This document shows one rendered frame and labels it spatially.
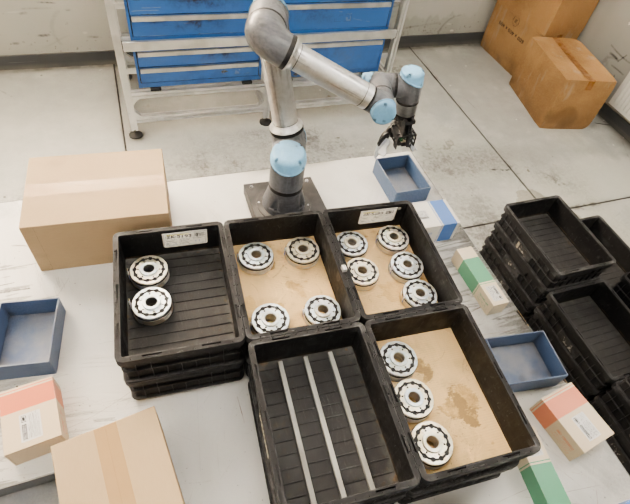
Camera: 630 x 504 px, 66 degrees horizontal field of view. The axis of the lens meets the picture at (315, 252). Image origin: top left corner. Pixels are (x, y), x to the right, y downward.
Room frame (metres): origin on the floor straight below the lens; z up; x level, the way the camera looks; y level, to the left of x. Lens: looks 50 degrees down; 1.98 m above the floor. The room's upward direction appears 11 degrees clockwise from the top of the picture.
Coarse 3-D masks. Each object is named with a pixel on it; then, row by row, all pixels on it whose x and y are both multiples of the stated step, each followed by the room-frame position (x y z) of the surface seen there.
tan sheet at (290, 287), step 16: (288, 240) 0.99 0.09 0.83; (320, 256) 0.95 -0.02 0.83; (240, 272) 0.83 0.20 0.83; (272, 272) 0.85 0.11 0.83; (288, 272) 0.86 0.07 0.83; (304, 272) 0.87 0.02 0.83; (320, 272) 0.88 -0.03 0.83; (256, 288) 0.78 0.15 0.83; (272, 288) 0.79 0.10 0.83; (288, 288) 0.81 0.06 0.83; (304, 288) 0.82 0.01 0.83; (320, 288) 0.83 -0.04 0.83; (256, 304) 0.73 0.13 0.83; (288, 304) 0.75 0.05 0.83; (304, 304) 0.76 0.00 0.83
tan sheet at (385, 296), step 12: (372, 228) 1.10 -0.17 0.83; (372, 240) 1.05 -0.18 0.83; (372, 252) 1.00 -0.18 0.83; (384, 264) 0.96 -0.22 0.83; (384, 276) 0.91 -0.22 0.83; (372, 288) 0.86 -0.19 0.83; (384, 288) 0.87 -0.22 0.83; (396, 288) 0.88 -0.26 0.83; (372, 300) 0.82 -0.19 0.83; (384, 300) 0.83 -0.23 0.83; (396, 300) 0.83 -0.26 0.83; (372, 312) 0.78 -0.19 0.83
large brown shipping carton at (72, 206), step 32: (32, 160) 1.05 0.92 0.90; (64, 160) 1.08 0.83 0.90; (96, 160) 1.11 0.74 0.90; (128, 160) 1.13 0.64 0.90; (160, 160) 1.16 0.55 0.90; (32, 192) 0.92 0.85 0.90; (64, 192) 0.95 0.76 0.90; (96, 192) 0.97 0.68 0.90; (128, 192) 1.00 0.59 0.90; (160, 192) 1.02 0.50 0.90; (32, 224) 0.81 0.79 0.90; (64, 224) 0.83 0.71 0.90; (96, 224) 0.86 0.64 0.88; (128, 224) 0.90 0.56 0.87; (160, 224) 0.93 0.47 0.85; (64, 256) 0.82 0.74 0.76; (96, 256) 0.85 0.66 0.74
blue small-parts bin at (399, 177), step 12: (396, 156) 1.58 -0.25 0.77; (408, 156) 1.60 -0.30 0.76; (384, 168) 1.56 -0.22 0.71; (396, 168) 1.59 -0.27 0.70; (408, 168) 1.58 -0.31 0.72; (384, 180) 1.45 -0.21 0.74; (396, 180) 1.51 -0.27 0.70; (408, 180) 1.53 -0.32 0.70; (420, 180) 1.49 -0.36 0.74; (384, 192) 1.43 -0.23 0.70; (396, 192) 1.37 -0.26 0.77; (408, 192) 1.39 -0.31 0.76; (420, 192) 1.41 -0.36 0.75
